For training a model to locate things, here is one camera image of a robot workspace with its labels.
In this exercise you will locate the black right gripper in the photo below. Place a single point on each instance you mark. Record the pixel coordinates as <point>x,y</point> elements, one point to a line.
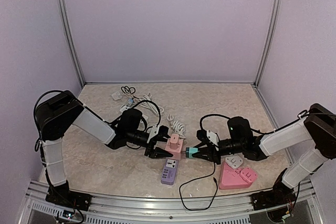
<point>212,156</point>

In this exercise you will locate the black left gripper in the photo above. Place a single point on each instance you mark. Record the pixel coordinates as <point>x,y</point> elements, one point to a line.
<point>154,153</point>

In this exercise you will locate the teal adapter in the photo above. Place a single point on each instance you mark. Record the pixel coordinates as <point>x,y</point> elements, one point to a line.
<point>189,151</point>

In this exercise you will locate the pink cube socket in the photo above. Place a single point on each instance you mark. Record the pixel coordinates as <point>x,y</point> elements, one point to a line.
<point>177,154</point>

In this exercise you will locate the purple power strip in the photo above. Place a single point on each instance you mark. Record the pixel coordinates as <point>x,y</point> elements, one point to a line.
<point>169,171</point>

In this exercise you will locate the white plug adapter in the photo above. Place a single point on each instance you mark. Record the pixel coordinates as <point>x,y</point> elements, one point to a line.
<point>234,161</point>

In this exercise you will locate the pink triangular power strip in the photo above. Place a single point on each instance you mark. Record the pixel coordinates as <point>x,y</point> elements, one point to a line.
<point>231,179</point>

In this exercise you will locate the pink plug adapter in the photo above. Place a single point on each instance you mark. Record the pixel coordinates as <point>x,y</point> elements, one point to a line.
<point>248,175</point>

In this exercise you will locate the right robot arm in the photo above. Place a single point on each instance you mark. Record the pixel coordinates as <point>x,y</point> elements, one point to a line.
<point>316,124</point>

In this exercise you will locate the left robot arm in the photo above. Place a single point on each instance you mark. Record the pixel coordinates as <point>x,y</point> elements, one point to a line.
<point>56,111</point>

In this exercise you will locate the white power strip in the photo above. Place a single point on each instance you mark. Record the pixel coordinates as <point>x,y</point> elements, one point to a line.
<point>124,108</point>

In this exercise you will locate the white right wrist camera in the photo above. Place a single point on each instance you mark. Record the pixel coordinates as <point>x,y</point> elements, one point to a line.
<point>203,135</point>

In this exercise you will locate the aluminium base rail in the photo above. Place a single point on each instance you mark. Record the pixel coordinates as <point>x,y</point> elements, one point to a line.
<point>151,202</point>

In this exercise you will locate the aluminium frame post right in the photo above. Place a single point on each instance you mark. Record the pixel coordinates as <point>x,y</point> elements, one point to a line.
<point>267,46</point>

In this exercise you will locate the aluminium frame post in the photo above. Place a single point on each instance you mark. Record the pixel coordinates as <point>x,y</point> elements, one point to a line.
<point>70,42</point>
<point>267,46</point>

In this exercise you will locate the aluminium frame post left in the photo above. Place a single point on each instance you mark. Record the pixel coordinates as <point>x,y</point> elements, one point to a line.
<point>70,42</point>

